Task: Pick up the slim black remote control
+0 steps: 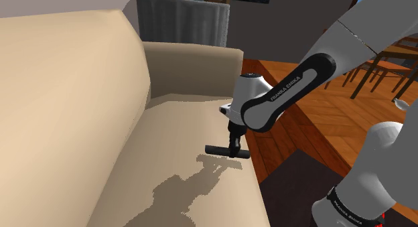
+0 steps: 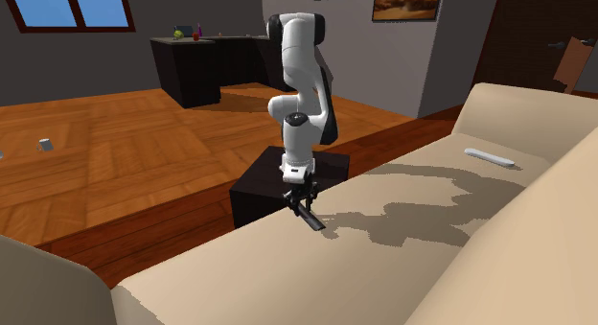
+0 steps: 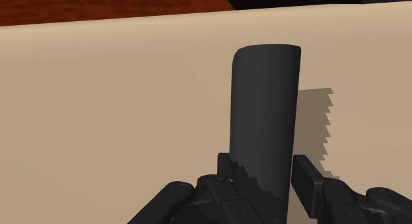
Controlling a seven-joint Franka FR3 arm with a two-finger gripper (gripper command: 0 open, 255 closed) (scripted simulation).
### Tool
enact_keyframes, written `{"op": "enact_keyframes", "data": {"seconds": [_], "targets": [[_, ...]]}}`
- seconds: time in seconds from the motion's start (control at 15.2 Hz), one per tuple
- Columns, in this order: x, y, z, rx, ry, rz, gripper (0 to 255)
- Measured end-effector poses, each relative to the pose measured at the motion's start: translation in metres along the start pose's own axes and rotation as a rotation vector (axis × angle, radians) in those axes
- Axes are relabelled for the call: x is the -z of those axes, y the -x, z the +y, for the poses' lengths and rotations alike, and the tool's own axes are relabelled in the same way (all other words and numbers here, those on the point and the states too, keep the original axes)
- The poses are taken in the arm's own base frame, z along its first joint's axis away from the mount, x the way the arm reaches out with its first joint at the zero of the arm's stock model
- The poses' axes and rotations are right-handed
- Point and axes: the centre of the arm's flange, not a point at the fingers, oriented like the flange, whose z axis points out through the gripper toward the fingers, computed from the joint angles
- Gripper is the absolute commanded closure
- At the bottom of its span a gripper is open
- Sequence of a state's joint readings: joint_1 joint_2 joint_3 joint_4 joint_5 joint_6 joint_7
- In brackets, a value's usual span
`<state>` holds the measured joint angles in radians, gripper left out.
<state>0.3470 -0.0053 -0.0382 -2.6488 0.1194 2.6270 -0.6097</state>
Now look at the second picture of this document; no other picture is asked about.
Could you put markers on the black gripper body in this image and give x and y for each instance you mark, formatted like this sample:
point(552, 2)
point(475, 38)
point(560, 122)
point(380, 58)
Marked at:
point(300, 188)

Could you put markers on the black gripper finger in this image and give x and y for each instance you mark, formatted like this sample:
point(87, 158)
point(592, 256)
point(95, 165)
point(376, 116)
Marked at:
point(291, 203)
point(312, 195)

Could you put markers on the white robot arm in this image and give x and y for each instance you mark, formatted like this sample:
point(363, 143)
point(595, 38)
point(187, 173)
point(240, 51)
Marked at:
point(299, 71)

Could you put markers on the black robot stand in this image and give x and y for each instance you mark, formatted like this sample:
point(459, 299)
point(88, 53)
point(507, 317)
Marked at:
point(261, 188)

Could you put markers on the beige sofa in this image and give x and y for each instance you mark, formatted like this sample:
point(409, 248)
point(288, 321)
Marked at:
point(373, 272)

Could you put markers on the black corner desk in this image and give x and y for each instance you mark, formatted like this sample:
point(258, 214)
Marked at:
point(191, 71)

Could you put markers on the white remote control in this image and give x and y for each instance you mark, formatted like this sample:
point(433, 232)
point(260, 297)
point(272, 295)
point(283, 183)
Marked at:
point(489, 157)

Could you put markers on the grey mug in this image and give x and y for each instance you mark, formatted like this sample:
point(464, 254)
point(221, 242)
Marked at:
point(46, 145)

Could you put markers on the dark brown door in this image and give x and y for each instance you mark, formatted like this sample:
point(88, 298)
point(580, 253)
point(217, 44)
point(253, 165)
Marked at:
point(514, 34)

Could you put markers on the brown flat board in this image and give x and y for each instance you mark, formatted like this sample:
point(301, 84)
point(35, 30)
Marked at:
point(572, 64)

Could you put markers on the wall picture of desert landscape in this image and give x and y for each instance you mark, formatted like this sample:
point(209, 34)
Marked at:
point(406, 4)

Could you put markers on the window with dark red frame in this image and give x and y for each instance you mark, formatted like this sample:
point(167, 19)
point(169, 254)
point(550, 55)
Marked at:
point(70, 6)

